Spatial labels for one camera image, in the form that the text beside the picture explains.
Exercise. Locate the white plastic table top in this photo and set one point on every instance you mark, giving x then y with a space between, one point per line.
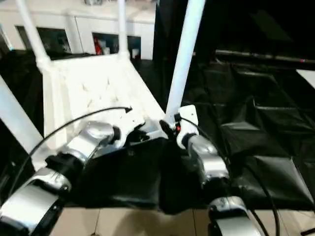
98 86

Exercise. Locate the white plastic table leg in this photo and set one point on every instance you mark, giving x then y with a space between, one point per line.
32 32
184 56
17 108
122 29

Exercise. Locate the white cup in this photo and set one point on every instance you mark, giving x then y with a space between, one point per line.
135 53

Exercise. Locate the black work mat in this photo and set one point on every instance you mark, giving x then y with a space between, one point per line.
258 135

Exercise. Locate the white jar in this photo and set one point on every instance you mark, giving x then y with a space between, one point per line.
107 50

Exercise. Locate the red package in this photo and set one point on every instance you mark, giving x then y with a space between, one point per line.
98 46

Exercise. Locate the dark long rod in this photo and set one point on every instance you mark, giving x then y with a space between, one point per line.
265 56

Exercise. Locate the white glass door cabinet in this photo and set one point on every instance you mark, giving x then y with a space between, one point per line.
86 22

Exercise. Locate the white flat board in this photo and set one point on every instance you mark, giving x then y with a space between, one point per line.
307 77

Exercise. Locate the small silver object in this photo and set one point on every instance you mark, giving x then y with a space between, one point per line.
89 1

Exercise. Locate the white blue patterned roll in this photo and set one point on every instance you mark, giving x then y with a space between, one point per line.
6 39

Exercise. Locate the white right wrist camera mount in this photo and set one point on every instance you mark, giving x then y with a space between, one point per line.
188 120

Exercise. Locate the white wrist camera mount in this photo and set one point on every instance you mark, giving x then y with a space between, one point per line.
128 125
188 120

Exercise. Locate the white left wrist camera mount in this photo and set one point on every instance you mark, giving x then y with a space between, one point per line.
128 125

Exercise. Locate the black stand frame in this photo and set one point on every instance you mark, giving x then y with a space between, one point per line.
307 232

